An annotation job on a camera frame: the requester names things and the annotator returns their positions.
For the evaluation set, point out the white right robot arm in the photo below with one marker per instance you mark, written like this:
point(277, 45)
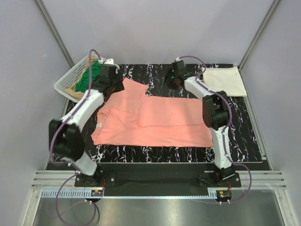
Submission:
point(216, 114)

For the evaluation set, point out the aluminium frame rail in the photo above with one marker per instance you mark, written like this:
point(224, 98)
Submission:
point(60, 184)

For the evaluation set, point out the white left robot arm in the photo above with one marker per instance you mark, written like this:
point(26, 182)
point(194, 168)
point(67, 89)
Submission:
point(65, 138)

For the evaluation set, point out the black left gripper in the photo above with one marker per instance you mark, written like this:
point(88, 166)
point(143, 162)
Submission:
point(121, 86)

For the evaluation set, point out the right controller board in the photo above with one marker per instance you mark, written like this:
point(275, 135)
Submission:
point(224, 193)

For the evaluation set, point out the salmon pink t shirt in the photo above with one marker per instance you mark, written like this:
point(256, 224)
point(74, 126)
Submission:
point(130, 117)

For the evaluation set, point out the green t shirt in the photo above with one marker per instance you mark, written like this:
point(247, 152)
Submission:
point(83, 84)

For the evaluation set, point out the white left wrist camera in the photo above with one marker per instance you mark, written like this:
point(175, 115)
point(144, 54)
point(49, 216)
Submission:
point(109, 62)

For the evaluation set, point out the controller board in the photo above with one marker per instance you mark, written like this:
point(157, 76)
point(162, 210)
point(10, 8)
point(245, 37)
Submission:
point(97, 193)
point(224, 193)

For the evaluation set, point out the beige t shirt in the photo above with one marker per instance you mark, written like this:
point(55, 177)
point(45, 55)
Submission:
point(76, 76)

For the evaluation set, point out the folded white t shirt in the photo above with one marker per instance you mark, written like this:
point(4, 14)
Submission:
point(225, 79)

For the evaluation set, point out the white plastic laundry basket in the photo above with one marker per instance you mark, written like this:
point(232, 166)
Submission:
point(68, 80)

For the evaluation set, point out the left controller board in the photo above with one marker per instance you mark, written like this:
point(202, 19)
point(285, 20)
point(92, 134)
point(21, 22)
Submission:
point(97, 193)

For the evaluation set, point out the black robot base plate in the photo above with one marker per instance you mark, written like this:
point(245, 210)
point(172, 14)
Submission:
point(154, 179)

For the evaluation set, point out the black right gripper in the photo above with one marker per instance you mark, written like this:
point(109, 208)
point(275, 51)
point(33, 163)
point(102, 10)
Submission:
point(169, 73)

